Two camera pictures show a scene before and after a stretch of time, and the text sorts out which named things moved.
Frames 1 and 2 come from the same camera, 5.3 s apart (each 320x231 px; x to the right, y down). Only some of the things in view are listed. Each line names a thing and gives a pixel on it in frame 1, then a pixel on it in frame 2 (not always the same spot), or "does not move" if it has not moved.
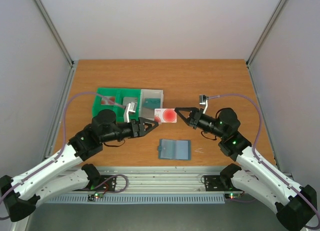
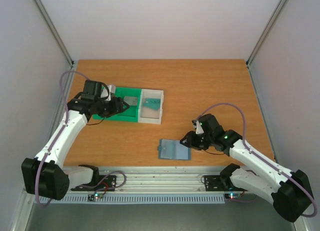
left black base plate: x=110 y=185 does not move
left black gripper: x=138 y=130 → x=118 y=107
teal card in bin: x=152 y=103 does not move
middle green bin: x=121 y=93 does not move
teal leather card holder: x=174 y=149 does not move
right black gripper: x=195 y=118 → x=194 y=140
